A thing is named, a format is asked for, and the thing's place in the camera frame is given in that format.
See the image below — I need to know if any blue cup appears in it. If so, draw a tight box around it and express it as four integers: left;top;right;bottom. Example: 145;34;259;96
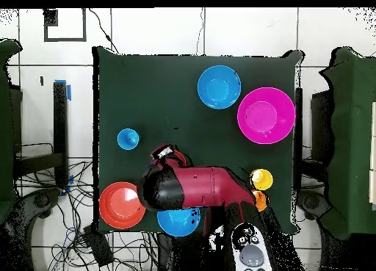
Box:
117;128;141;151

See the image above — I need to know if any black post with blue tape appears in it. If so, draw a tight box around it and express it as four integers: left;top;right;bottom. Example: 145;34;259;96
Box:
52;79;72;189

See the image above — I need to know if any medium blue bowl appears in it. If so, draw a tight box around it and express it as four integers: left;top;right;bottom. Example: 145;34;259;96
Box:
156;206;201;237

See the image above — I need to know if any black pedestal leg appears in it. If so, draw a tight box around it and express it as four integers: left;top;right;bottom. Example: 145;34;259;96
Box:
296;191;333;222
17;188;62;225

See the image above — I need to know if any dark green table cloth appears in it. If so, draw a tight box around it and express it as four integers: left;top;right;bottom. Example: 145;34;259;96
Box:
92;46;305;235

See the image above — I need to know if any large blue bowl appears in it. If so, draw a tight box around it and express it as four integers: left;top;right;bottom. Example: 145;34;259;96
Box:
197;65;242;110

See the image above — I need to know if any large orange-red bowl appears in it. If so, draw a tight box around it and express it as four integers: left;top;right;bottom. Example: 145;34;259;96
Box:
98;181;147;230

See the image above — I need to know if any dark square floor frame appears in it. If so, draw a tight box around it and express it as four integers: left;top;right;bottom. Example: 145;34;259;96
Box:
43;7;87;43

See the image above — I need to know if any large pink bowl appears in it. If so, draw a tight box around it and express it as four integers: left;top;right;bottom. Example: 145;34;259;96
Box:
236;87;297;145

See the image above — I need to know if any yellow cup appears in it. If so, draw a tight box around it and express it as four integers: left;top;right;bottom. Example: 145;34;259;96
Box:
250;168;274;192

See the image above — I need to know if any neighbouring green cloth table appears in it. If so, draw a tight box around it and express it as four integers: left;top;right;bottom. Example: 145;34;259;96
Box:
319;46;376;239
0;38;23;222

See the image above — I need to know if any tangle of floor cables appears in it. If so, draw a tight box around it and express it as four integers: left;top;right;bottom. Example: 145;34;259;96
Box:
17;159;159;271

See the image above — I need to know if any orange cup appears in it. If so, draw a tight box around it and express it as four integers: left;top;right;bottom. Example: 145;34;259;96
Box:
251;189;270;212

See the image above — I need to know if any black floor box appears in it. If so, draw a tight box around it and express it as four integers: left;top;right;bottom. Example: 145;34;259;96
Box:
83;226;114;267

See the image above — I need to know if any thin black floor cable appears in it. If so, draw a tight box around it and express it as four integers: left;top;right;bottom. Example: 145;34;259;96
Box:
87;7;120;54

